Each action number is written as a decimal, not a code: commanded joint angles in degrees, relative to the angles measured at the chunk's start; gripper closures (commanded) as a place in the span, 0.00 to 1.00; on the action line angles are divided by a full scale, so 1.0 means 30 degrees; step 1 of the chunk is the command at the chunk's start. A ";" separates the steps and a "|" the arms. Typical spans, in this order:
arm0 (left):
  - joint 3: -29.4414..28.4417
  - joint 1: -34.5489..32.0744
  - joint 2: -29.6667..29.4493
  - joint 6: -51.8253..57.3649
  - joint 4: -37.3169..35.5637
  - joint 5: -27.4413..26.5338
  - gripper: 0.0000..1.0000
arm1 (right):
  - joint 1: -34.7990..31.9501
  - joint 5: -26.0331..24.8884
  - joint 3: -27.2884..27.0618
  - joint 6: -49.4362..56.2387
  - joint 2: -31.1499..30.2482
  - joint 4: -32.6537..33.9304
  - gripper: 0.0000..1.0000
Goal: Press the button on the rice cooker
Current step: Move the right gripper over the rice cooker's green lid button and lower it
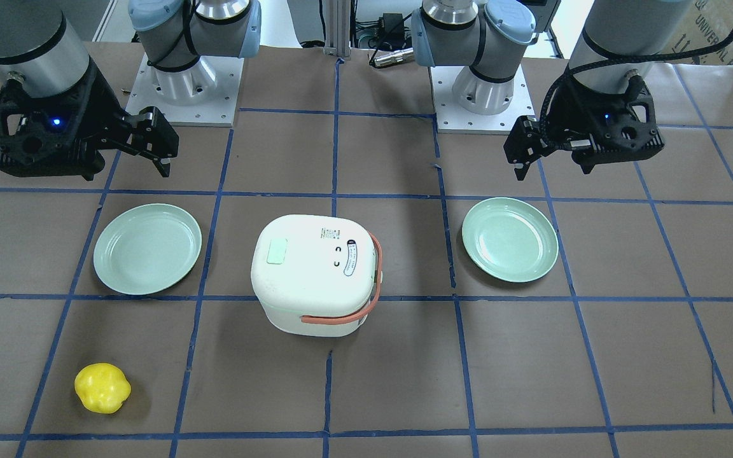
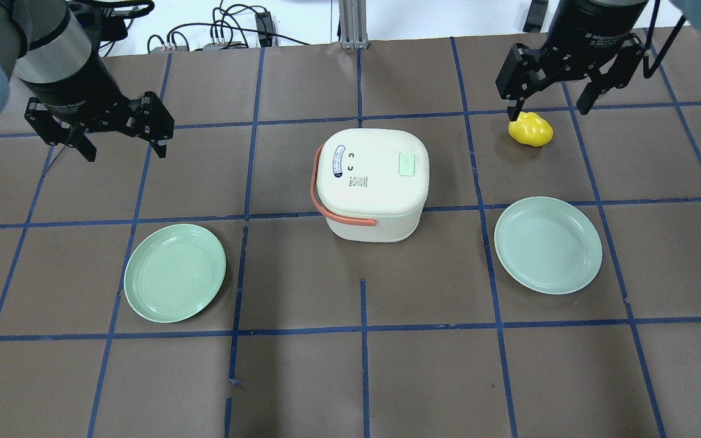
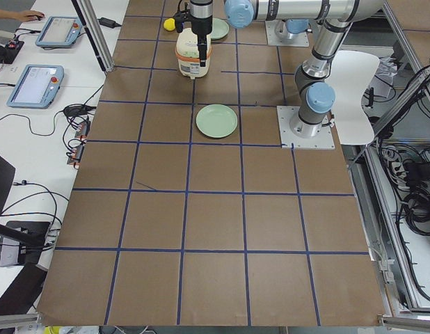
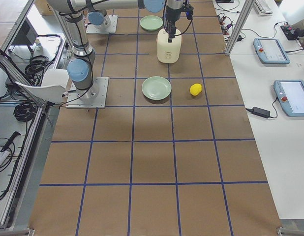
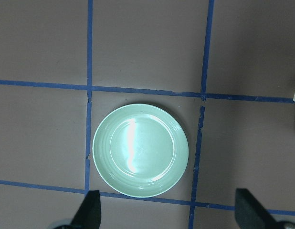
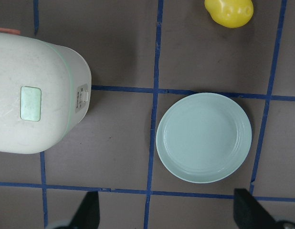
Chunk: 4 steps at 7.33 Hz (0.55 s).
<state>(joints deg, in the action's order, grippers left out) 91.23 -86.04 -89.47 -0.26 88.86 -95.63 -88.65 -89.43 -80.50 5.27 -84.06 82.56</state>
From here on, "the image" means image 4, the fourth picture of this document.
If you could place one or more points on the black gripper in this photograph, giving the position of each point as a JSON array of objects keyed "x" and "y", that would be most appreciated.
[{"x": 171, "y": 14}]

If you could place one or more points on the cream rice cooker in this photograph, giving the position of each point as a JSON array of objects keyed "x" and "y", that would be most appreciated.
[{"x": 168, "y": 52}]

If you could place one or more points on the far green plate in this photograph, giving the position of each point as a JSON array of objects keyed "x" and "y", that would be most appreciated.
[{"x": 151, "y": 23}]

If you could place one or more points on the green plate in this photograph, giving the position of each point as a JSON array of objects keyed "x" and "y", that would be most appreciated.
[
  {"x": 156, "y": 88},
  {"x": 151, "y": 23}
]

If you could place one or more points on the near green plate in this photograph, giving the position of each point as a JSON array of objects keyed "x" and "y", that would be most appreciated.
[{"x": 156, "y": 88}]

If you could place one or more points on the yellow lemon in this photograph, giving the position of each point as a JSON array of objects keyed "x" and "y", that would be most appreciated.
[{"x": 195, "y": 89}]

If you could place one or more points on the white keyboard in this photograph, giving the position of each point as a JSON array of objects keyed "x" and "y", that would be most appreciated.
[{"x": 262, "y": 8}]

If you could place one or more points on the far teach pendant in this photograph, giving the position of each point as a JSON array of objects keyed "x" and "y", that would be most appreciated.
[{"x": 270, "y": 51}]

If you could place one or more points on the teach pendant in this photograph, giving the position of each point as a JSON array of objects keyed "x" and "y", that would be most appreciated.
[
  {"x": 290, "y": 94},
  {"x": 270, "y": 51}
]

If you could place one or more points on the black red controller box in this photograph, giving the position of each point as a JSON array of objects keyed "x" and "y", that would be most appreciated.
[{"x": 289, "y": 32}]

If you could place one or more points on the black power adapter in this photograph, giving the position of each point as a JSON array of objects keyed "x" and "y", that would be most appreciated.
[{"x": 260, "y": 112}]

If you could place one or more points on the white chair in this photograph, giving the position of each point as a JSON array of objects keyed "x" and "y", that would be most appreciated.
[{"x": 53, "y": 85}]

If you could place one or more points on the cardboard box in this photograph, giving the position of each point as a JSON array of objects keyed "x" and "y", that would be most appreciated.
[{"x": 44, "y": 8}]

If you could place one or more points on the near teach pendant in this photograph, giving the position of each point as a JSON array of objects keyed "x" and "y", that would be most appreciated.
[{"x": 290, "y": 94}]

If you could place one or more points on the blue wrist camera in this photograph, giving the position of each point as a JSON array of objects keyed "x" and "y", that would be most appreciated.
[{"x": 189, "y": 11}]

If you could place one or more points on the aluminium frame post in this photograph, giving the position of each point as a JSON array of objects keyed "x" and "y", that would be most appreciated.
[{"x": 245, "y": 11}]

